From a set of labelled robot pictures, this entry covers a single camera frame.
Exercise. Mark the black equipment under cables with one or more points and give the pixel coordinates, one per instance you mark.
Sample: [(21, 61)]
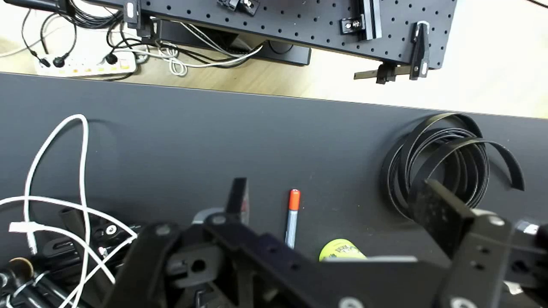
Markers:
[(71, 248)]

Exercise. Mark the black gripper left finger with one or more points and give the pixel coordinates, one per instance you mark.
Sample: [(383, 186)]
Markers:
[(239, 198)]

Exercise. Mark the black perforated metal board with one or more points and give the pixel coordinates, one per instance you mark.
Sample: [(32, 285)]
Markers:
[(371, 27)]

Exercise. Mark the white power strip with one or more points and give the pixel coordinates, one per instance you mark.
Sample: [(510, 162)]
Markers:
[(81, 65)]

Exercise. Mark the black clamp on board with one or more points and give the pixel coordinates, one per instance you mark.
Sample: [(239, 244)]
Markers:
[(415, 65)]

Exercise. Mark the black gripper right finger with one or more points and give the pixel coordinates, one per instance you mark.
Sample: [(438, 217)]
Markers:
[(443, 213)]

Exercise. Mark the yellow mug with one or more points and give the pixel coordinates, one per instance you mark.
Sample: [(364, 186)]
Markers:
[(340, 248)]

